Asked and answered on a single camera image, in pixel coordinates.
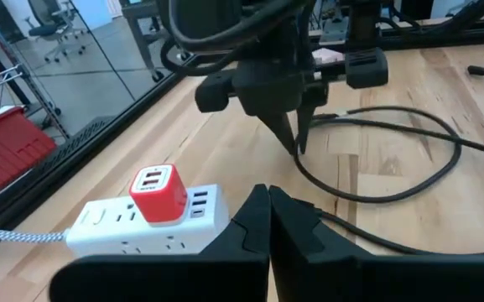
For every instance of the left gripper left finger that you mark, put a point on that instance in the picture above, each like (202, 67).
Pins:
(183, 279)

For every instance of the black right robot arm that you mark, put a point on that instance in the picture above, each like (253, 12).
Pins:
(208, 17)

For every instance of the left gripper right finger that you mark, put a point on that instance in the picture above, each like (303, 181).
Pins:
(371, 279)

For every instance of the wooden workbench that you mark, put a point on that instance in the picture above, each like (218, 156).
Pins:
(141, 38)

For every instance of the black aluminium table frame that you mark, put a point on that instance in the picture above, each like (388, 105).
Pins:
(434, 35)

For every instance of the grey office chair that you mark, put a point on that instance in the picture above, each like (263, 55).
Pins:
(53, 29)

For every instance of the red USB charger cube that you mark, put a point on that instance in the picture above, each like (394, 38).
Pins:
(159, 201)

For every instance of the white power strip with USB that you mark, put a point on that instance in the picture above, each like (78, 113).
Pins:
(111, 228)

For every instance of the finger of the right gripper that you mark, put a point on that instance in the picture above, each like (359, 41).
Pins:
(281, 128)
(305, 126)

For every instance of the red plastic bin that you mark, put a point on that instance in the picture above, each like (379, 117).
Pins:
(6, 155)

